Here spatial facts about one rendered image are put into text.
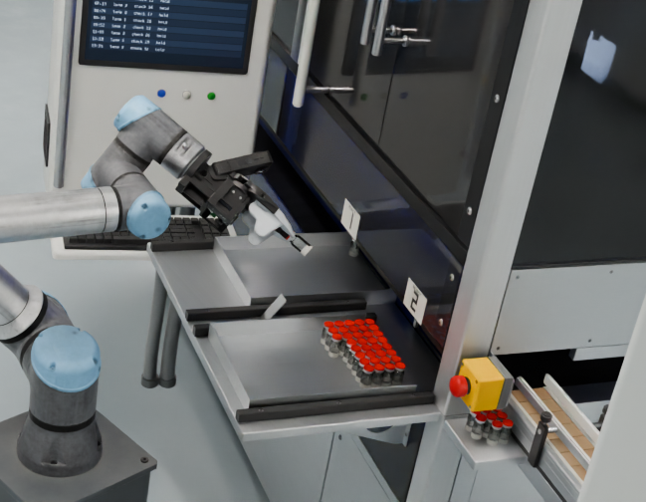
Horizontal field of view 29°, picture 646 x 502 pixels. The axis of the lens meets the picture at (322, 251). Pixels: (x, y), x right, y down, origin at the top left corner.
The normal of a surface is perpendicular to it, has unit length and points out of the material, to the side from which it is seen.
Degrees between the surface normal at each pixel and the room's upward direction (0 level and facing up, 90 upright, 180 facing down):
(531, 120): 90
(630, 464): 90
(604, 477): 90
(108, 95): 90
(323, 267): 0
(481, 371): 0
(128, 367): 0
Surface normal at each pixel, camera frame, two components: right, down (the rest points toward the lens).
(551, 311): 0.36, 0.50
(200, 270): 0.16, -0.87
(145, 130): -0.04, 0.09
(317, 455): -0.92, 0.04
